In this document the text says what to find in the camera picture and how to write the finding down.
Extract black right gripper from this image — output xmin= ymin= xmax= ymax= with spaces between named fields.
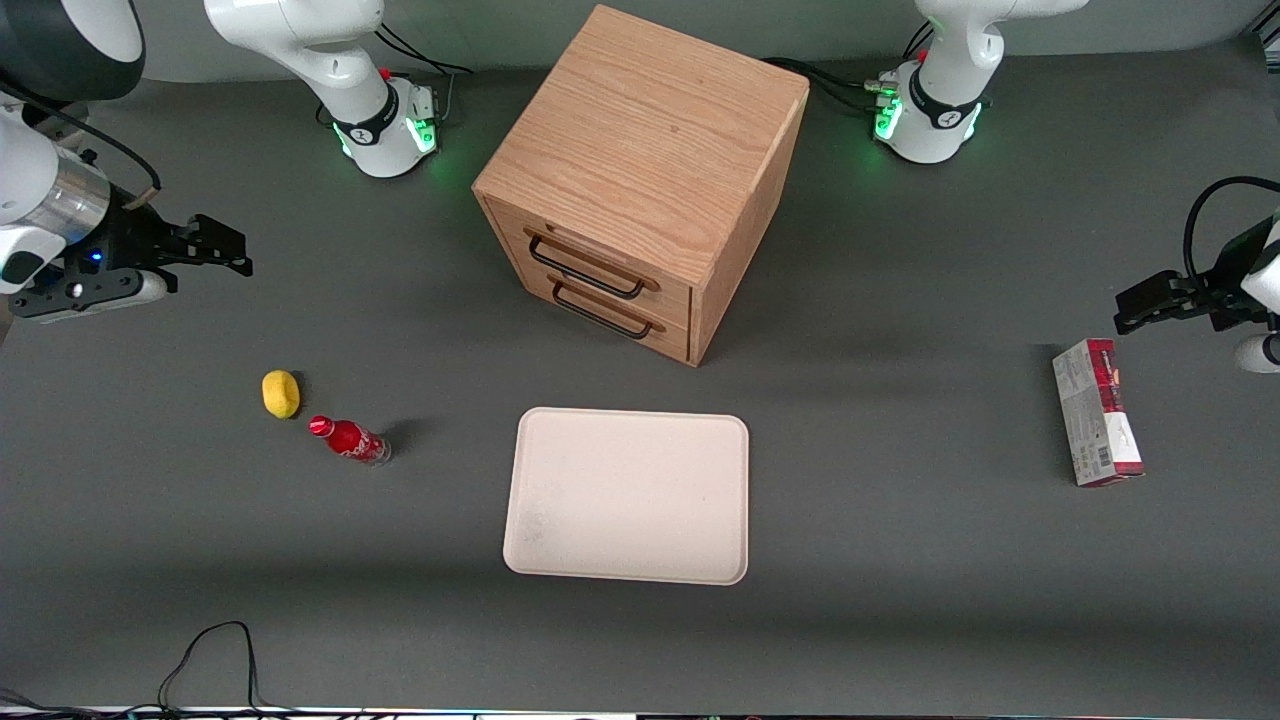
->
xmin=58 ymin=196 xmax=254 ymax=293

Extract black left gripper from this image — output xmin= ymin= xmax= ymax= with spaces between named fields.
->
xmin=1113 ymin=222 xmax=1279 ymax=337

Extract red coke bottle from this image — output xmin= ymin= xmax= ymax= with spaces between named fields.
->
xmin=308 ymin=414 xmax=393 ymax=468

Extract beige plastic tray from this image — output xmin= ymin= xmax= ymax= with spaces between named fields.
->
xmin=502 ymin=406 xmax=751 ymax=587

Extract grey and red carton box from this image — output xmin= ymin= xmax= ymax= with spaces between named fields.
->
xmin=1051 ymin=338 xmax=1147 ymax=489

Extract yellow lemon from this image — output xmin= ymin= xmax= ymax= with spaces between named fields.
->
xmin=261 ymin=370 xmax=302 ymax=421

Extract wooden two-drawer cabinet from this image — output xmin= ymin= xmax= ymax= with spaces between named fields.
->
xmin=472 ymin=4 xmax=812 ymax=369

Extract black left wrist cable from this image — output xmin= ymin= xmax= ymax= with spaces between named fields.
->
xmin=1182 ymin=176 xmax=1280 ymax=283

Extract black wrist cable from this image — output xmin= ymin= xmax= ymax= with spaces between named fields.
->
xmin=0 ymin=88 xmax=163 ymax=199
xmin=1182 ymin=176 xmax=1280 ymax=283

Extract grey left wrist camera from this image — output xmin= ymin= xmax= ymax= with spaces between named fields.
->
xmin=1234 ymin=332 xmax=1280 ymax=375

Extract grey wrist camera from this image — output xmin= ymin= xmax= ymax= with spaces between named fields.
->
xmin=8 ymin=268 xmax=169 ymax=324
xmin=1234 ymin=332 xmax=1280 ymax=375

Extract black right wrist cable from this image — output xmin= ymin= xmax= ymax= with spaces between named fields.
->
xmin=0 ymin=88 xmax=163 ymax=199

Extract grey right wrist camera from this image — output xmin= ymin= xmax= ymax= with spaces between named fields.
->
xmin=8 ymin=268 xmax=169 ymax=324

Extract black right arm base cables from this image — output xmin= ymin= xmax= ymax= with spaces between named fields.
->
xmin=318 ymin=20 xmax=475 ymax=131

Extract black arm base cables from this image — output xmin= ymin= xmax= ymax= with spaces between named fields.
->
xmin=318 ymin=20 xmax=475 ymax=131
xmin=762 ymin=18 xmax=937 ymax=119

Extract black wire drawer handle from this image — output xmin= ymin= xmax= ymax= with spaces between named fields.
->
xmin=527 ymin=234 xmax=647 ymax=301
xmin=551 ymin=281 xmax=655 ymax=341

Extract black left arm base cables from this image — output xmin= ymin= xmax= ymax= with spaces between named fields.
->
xmin=762 ymin=18 xmax=937 ymax=119

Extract black looped table-edge cable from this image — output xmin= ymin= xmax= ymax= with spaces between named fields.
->
xmin=0 ymin=620 xmax=401 ymax=720

